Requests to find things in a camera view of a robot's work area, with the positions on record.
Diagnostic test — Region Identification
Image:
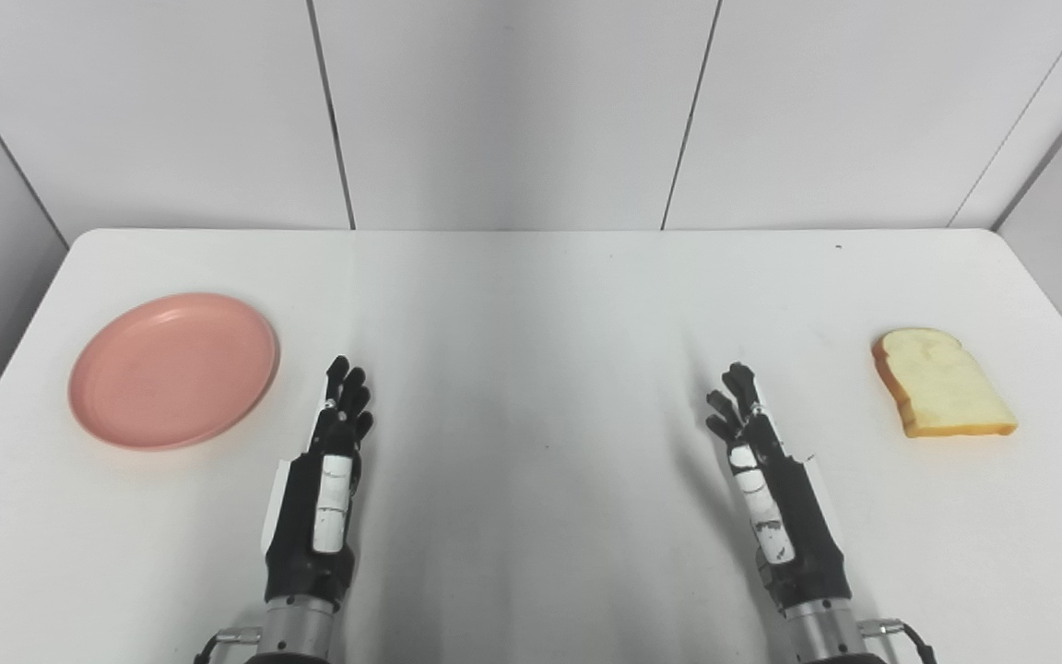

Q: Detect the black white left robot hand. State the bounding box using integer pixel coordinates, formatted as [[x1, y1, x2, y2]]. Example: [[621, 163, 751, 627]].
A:
[[261, 355, 375, 611]]

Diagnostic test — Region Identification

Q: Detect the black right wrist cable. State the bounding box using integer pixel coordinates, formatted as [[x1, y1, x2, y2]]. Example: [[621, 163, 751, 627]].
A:
[[857, 618, 938, 664]]

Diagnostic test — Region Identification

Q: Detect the slice of bread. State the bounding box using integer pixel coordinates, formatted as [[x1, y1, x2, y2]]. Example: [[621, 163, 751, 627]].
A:
[[871, 327, 1019, 438]]

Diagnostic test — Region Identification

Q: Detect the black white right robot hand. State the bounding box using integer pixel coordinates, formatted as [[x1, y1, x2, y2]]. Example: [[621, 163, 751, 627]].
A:
[[705, 362, 855, 614]]

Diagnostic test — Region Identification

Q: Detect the pink round plate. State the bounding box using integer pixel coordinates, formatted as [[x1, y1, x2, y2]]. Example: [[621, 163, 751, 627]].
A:
[[68, 293, 280, 452]]

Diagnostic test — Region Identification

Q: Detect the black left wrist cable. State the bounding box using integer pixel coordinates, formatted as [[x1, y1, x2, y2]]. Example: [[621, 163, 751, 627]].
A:
[[194, 626, 263, 664]]

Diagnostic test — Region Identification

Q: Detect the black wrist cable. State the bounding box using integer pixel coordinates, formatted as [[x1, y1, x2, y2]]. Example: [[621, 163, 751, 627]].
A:
[[857, 618, 938, 664], [194, 626, 263, 664]]

